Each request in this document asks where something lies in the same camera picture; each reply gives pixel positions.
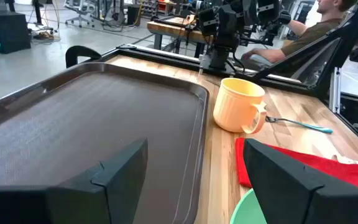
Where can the white napkin tag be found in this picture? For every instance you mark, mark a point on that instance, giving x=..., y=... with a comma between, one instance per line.
x=348, y=160

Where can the black table clamp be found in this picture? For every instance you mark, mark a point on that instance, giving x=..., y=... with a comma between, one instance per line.
x=73, y=51

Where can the red cloth napkin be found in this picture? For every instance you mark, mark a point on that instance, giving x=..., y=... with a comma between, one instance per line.
x=353, y=175

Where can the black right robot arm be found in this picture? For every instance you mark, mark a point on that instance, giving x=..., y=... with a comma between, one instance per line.
x=219, y=60

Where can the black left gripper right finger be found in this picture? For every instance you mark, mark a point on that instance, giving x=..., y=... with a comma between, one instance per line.
x=291, y=202

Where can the brown plastic tray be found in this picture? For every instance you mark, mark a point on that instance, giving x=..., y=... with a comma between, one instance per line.
x=89, y=124

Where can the wooden workbench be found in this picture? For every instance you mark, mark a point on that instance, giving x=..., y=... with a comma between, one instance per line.
x=172, y=29

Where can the person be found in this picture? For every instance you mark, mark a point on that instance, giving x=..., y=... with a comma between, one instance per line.
x=309, y=34

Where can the office chair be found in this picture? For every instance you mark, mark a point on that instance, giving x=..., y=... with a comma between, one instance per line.
x=79, y=9

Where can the black computer tower green lights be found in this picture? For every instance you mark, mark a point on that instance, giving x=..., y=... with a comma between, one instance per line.
x=11, y=34

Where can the silver aluminium bracket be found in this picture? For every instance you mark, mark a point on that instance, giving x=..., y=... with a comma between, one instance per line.
x=336, y=90

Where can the green plate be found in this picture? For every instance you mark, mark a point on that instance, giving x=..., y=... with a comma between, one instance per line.
x=244, y=211

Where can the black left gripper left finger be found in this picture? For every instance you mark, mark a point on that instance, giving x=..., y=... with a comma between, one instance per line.
x=73, y=205

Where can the pale orange plastic mug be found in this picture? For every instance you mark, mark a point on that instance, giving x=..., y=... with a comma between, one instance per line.
x=232, y=105

